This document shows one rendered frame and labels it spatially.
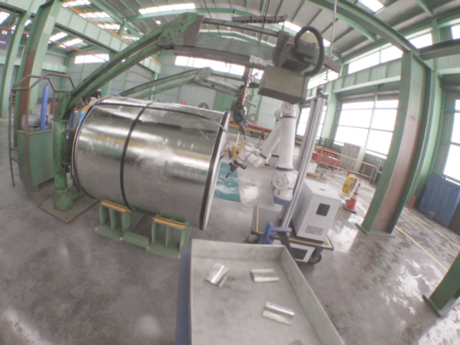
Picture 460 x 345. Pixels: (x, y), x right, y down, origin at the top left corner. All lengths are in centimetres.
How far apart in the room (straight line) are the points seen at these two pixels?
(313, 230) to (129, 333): 185
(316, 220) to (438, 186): 884
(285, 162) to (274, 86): 88
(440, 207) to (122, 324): 1038
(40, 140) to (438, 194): 1214
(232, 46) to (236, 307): 130
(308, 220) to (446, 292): 231
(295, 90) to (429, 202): 995
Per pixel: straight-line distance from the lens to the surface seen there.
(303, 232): 208
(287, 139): 160
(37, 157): 314
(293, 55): 84
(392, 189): 431
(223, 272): 42
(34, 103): 545
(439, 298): 324
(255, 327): 36
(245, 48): 132
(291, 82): 88
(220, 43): 134
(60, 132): 234
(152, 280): 170
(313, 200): 194
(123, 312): 153
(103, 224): 228
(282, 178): 159
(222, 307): 37
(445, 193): 1017
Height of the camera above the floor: 130
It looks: 15 degrees down
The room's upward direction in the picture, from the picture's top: 13 degrees clockwise
